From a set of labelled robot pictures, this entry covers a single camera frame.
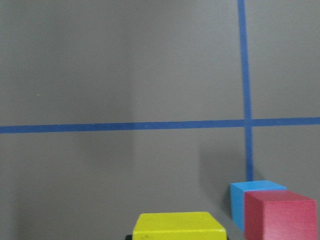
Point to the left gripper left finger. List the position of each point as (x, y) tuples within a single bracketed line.
[(128, 237)]

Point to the yellow block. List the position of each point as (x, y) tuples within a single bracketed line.
[(198, 225)]

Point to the red block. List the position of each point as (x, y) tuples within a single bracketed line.
[(279, 215)]

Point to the blue block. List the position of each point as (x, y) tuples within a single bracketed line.
[(237, 197)]

